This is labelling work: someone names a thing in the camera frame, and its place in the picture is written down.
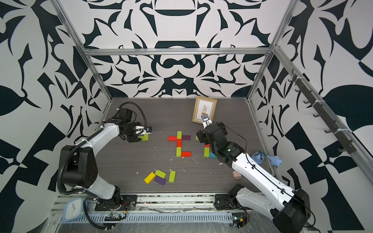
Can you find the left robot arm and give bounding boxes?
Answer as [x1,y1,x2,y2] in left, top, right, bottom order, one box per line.
[57,102,153,205]

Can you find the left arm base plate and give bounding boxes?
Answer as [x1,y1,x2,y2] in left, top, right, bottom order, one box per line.
[95,195,138,211]

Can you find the aluminium front rail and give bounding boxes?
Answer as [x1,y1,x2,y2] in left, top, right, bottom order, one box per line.
[58,192,299,213]

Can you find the pink beige small box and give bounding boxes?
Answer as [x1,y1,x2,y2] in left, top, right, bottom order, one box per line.
[232,171,242,180]

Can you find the circuit board right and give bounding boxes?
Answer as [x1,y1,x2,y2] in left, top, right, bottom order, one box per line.
[232,212,250,228]

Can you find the green circuit board left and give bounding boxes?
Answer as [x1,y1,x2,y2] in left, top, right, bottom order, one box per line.
[104,212,127,222]

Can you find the yellow block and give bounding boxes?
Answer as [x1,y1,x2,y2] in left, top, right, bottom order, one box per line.
[144,172,156,184]

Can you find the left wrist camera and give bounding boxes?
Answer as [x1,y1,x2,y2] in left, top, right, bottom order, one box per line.
[135,126,153,135]

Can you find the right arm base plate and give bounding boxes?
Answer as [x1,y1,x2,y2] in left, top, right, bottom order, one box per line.
[214,193,253,210]

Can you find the wooden picture frame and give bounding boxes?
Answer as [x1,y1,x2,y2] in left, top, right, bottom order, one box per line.
[192,97,217,123]

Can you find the white cable duct strip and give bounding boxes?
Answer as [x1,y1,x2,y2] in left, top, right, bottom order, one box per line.
[84,212,234,224]

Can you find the wall hook rail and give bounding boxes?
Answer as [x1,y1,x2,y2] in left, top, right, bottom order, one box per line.
[289,74,363,154]

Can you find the lime block bottom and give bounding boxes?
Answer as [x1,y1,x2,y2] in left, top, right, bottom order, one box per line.
[176,147,182,157]

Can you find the purple block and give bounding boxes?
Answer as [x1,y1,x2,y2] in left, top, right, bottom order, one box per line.
[182,135,191,140]
[154,176,166,186]

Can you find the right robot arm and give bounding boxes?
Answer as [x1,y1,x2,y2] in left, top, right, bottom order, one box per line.
[196,119,314,233]

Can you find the white blue alarm clock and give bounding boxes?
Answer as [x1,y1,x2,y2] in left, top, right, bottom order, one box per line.
[62,198,85,222]

